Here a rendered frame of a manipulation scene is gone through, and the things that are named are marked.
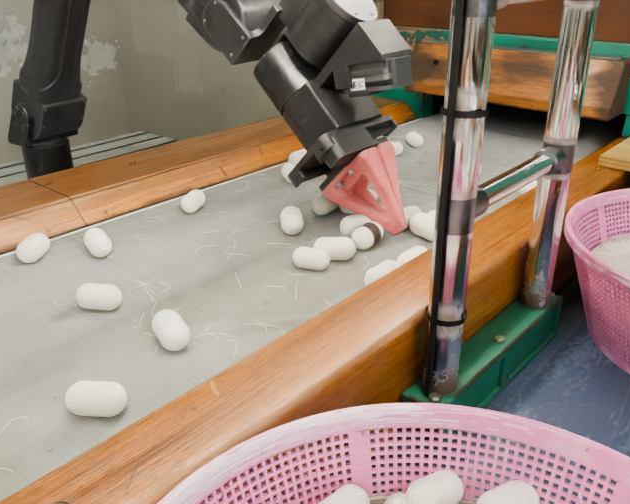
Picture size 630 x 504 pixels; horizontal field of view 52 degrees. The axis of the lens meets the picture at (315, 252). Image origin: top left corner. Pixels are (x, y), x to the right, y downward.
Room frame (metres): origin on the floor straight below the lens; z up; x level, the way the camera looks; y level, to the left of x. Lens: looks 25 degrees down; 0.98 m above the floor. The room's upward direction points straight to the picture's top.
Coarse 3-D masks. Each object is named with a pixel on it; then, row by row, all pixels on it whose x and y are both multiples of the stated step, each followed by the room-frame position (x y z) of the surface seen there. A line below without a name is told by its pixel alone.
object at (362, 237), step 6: (372, 222) 0.53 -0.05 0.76; (360, 228) 0.52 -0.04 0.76; (366, 228) 0.52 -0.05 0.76; (354, 234) 0.52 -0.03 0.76; (360, 234) 0.51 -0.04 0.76; (366, 234) 0.51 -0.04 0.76; (372, 234) 0.52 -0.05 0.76; (354, 240) 0.51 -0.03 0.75; (360, 240) 0.51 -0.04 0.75; (366, 240) 0.51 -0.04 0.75; (372, 240) 0.51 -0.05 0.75; (360, 246) 0.51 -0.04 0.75; (366, 246) 0.51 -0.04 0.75
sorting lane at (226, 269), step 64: (256, 192) 0.67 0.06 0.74; (320, 192) 0.67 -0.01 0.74; (0, 256) 0.51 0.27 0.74; (64, 256) 0.51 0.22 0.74; (128, 256) 0.51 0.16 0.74; (192, 256) 0.51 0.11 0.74; (256, 256) 0.51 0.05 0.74; (384, 256) 0.50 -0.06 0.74; (0, 320) 0.40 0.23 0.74; (64, 320) 0.40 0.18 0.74; (128, 320) 0.40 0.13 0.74; (192, 320) 0.40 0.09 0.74; (256, 320) 0.40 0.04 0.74; (0, 384) 0.32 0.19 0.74; (64, 384) 0.32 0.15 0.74; (128, 384) 0.32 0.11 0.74; (192, 384) 0.32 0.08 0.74; (0, 448) 0.27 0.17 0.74; (64, 448) 0.27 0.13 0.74
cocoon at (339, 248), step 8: (320, 240) 0.50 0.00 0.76; (328, 240) 0.49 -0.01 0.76; (336, 240) 0.49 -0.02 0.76; (344, 240) 0.49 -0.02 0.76; (320, 248) 0.49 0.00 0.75; (328, 248) 0.49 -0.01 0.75; (336, 248) 0.49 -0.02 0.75; (344, 248) 0.49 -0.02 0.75; (352, 248) 0.49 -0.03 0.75; (336, 256) 0.49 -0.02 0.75; (344, 256) 0.49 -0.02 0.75
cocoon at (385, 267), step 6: (384, 264) 0.45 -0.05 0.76; (390, 264) 0.45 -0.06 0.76; (396, 264) 0.45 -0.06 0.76; (372, 270) 0.44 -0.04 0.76; (378, 270) 0.44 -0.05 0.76; (384, 270) 0.44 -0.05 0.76; (390, 270) 0.44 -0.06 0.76; (366, 276) 0.44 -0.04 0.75; (372, 276) 0.43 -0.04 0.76; (378, 276) 0.43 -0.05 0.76; (366, 282) 0.44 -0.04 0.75
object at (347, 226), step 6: (348, 216) 0.55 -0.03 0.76; (354, 216) 0.55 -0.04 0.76; (360, 216) 0.55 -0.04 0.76; (366, 216) 0.55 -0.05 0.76; (342, 222) 0.54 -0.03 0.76; (348, 222) 0.54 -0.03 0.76; (354, 222) 0.54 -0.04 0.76; (360, 222) 0.54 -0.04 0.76; (366, 222) 0.55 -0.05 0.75; (342, 228) 0.54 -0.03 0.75; (348, 228) 0.54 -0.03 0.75; (354, 228) 0.54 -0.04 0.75; (348, 234) 0.54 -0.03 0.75
